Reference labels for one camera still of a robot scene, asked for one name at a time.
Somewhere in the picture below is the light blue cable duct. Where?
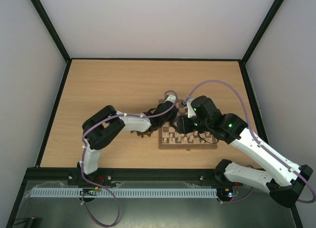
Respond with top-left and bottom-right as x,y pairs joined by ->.
30,188 -> 217,198

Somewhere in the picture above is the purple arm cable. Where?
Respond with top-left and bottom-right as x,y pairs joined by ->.
80,90 -> 177,187
187,79 -> 316,204

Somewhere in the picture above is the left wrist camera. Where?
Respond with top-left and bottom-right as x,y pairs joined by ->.
164,94 -> 178,104

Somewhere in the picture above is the pile of dark chess pieces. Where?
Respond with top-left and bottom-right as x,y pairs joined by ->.
130,131 -> 152,138

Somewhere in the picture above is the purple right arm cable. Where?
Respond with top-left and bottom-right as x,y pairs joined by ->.
187,79 -> 316,204

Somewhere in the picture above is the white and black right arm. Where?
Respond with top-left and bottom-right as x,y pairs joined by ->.
177,95 -> 313,208

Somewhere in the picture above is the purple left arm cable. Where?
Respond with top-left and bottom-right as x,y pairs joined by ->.
80,90 -> 177,187

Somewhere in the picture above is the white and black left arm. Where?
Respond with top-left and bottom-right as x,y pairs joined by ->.
79,99 -> 178,175

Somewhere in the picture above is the wooden chessboard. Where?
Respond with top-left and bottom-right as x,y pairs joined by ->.
158,99 -> 218,150

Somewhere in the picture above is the black enclosure frame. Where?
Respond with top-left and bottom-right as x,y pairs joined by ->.
6,0 -> 303,228

